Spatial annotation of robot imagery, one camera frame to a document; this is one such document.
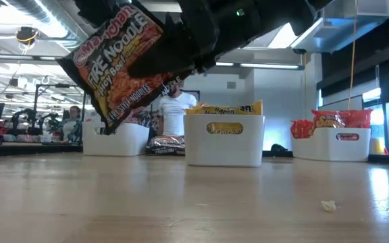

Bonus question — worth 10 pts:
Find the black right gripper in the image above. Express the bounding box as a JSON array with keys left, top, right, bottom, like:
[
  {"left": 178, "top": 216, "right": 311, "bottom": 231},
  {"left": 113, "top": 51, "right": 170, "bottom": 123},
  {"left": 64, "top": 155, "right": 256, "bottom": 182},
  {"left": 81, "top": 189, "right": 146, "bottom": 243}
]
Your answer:
[{"left": 128, "top": 0, "right": 334, "bottom": 78}]

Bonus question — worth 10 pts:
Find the red Savory Noodle pack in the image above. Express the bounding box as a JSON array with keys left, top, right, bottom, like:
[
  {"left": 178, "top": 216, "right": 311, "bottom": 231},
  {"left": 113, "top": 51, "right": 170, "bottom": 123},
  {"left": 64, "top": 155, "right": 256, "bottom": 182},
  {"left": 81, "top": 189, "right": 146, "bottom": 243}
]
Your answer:
[
  {"left": 290, "top": 119, "right": 314, "bottom": 140},
  {"left": 311, "top": 108, "right": 373, "bottom": 142}
]

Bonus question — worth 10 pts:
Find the standing person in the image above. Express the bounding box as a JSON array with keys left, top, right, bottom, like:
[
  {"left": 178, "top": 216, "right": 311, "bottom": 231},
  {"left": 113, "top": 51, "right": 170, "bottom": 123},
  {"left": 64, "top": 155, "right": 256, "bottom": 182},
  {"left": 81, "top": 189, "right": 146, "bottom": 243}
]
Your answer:
[{"left": 158, "top": 80, "right": 198, "bottom": 138}]

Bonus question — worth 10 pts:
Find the white plastic bin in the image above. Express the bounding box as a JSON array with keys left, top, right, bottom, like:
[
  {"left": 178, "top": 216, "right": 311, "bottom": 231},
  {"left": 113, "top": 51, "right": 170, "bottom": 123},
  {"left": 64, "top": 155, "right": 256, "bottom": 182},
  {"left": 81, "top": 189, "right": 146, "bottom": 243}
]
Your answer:
[
  {"left": 290, "top": 127, "right": 371, "bottom": 162},
  {"left": 183, "top": 113, "right": 265, "bottom": 168},
  {"left": 82, "top": 121, "right": 150, "bottom": 157}
]

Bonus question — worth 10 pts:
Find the ceiling light strip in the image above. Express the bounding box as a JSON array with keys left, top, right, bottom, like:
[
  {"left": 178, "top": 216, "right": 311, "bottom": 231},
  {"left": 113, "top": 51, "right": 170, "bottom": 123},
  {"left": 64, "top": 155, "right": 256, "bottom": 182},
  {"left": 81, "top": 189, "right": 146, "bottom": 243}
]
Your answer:
[{"left": 214, "top": 61, "right": 300, "bottom": 71}]

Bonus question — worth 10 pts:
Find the seated person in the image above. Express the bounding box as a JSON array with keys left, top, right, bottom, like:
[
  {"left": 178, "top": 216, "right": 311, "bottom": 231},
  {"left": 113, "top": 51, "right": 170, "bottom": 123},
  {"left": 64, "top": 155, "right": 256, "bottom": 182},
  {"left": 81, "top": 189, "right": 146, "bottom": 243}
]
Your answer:
[{"left": 61, "top": 105, "right": 82, "bottom": 142}]

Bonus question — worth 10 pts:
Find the small noodle crumb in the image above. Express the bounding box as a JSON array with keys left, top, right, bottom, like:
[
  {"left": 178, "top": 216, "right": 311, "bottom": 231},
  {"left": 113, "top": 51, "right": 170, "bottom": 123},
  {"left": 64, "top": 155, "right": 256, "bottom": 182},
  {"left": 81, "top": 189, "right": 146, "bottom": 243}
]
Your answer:
[{"left": 320, "top": 200, "right": 337, "bottom": 213}]

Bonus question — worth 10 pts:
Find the yellow container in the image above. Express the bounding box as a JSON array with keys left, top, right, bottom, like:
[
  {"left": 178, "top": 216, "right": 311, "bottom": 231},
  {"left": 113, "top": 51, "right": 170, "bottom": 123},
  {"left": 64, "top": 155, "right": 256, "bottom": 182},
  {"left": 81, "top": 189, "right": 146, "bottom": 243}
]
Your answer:
[{"left": 369, "top": 136, "right": 388, "bottom": 155}]

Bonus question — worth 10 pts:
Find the black ceiling cord reel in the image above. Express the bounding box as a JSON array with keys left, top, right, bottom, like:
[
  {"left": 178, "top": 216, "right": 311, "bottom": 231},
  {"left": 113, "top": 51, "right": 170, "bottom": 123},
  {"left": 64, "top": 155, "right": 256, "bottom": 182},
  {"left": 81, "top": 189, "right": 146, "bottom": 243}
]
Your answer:
[{"left": 15, "top": 26, "right": 39, "bottom": 47}]

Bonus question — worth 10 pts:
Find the black gantry frame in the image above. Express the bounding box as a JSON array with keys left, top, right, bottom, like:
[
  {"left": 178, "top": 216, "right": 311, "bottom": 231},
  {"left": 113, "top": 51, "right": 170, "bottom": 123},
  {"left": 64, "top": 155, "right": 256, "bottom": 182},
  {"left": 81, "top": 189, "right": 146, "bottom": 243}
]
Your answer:
[{"left": 34, "top": 83, "right": 87, "bottom": 131}]

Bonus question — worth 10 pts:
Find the black aluminium table frame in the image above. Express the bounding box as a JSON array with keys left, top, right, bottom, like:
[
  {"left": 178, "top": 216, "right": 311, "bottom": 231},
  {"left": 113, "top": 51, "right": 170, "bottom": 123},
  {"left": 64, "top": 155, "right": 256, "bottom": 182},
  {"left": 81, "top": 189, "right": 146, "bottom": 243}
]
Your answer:
[{"left": 0, "top": 141, "right": 389, "bottom": 167}]

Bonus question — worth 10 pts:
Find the grey ceiling duct box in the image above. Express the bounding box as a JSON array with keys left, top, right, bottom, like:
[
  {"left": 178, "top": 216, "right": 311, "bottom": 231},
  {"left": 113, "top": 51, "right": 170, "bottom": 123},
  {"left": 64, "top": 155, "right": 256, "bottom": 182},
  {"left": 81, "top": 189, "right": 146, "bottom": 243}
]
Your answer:
[{"left": 290, "top": 0, "right": 389, "bottom": 54}]

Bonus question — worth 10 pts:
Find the yellow extension cord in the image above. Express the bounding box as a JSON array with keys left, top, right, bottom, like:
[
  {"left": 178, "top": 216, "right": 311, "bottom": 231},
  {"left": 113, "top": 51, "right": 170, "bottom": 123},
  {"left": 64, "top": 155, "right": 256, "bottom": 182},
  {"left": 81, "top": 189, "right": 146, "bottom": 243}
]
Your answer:
[{"left": 346, "top": 0, "right": 359, "bottom": 111}]

